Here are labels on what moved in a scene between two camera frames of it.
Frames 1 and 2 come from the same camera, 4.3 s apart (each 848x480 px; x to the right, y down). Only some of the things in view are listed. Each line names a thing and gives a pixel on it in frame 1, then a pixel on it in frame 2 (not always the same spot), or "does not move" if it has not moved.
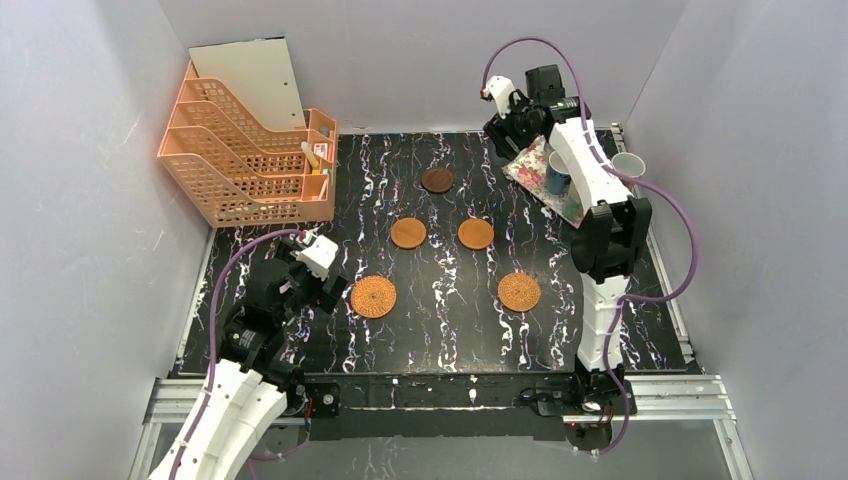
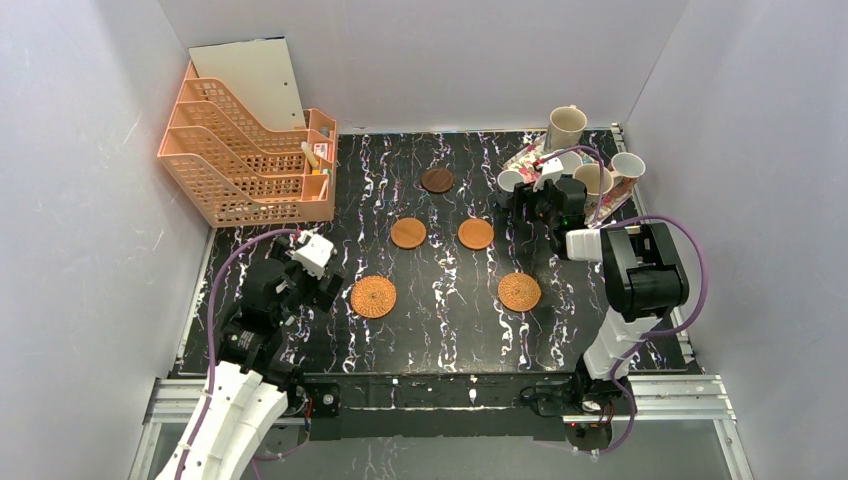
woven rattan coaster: x=373 y=297 does not move
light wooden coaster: x=408 y=232 does not move
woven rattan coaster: x=519 y=292 does not move
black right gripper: x=502 y=134 to x=523 y=201
